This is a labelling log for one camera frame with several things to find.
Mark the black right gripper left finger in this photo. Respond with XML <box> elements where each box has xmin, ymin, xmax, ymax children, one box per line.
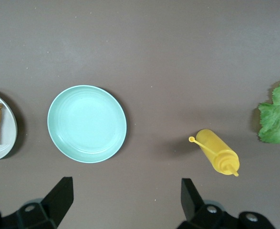
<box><xmin>1</xmin><ymin>177</ymin><xmax>74</xmax><ymax>229</ymax></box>

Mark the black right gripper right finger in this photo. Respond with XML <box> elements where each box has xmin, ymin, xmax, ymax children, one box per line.
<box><xmin>177</xmin><ymin>178</ymin><xmax>239</xmax><ymax>229</ymax></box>

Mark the green lettuce leaf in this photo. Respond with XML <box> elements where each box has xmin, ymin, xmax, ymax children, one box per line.
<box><xmin>257</xmin><ymin>76</ymin><xmax>280</xmax><ymax>144</ymax></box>

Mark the mint green round plate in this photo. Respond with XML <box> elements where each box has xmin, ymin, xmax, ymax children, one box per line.
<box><xmin>47</xmin><ymin>85</ymin><xmax>127</xmax><ymax>164</ymax></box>

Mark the beige round plate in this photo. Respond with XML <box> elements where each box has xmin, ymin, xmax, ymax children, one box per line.
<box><xmin>0</xmin><ymin>89</ymin><xmax>18</xmax><ymax>163</ymax></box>

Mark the yellow squeeze mustard bottle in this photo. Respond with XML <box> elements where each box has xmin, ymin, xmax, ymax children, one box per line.
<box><xmin>188</xmin><ymin>129</ymin><xmax>240</xmax><ymax>177</ymax></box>

